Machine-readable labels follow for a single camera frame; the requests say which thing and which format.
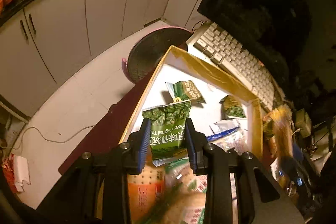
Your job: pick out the pink electric fan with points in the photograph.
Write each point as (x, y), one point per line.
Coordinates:
(149, 50)

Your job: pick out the large round cracker pack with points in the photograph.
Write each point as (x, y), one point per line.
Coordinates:
(184, 197)

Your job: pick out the maroon table cloth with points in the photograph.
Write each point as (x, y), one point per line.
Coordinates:
(107, 133)

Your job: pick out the orange soda cracker pack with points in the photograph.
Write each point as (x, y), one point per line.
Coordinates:
(145, 190)

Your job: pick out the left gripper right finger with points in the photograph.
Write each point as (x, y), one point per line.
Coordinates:
(260, 199)

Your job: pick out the white keyboard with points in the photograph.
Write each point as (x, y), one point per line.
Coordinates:
(217, 47)

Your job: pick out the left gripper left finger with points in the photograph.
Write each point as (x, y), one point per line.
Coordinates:
(94, 188)

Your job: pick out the gold cardboard box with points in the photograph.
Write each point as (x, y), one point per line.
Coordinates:
(213, 83)

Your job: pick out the green peas bag in box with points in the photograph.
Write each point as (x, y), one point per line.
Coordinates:
(183, 91)

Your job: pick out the green peas snack bag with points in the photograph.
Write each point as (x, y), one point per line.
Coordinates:
(167, 131)

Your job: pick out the black monitor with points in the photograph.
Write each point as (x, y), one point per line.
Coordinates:
(288, 36)

